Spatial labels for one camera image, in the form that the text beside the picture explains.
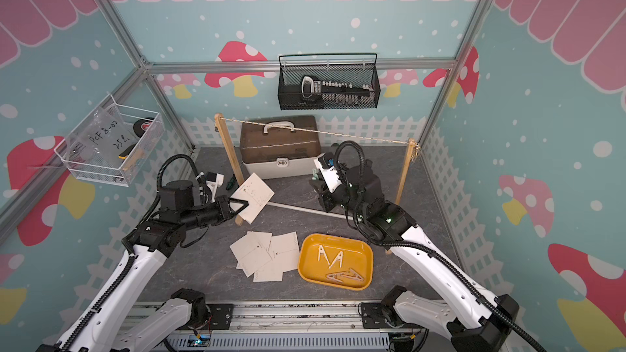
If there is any white clothespin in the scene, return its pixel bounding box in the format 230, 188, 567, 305
329, 250, 344, 270
318, 244, 330, 267

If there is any pink clothespin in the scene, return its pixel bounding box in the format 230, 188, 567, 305
339, 268, 365, 284
325, 272, 347, 285

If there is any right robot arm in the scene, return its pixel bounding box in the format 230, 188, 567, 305
310, 141, 544, 351

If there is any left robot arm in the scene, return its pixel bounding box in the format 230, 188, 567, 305
38, 154, 249, 351

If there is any brown lid toolbox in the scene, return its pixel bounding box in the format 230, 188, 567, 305
240, 116, 322, 179

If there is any yellow plastic tray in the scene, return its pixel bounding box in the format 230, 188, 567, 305
298, 233, 373, 291

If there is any black tape roll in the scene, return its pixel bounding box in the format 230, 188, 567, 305
133, 118, 153, 138

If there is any plastic labelled bag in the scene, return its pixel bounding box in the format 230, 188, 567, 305
78, 108, 137, 169

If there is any green handle screwdriver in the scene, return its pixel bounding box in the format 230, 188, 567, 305
225, 175, 237, 191

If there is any wooden string rack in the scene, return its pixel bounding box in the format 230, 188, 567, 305
213, 112, 422, 255

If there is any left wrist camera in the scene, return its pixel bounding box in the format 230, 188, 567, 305
205, 172, 224, 202

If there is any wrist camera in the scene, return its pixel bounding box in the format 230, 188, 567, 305
205, 172, 224, 202
311, 153, 342, 192

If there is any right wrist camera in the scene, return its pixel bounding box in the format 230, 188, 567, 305
311, 153, 342, 192

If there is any yellow handled tool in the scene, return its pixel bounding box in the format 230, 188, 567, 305
118, 143, 144, 172

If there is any black wire mesh basket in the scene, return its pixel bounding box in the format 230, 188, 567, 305
277, 53, 381, 110

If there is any white wire mesh basket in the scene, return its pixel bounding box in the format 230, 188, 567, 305
54, 95, 165, 187

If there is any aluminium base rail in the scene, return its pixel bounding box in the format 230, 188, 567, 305
87, 300, 500, 352

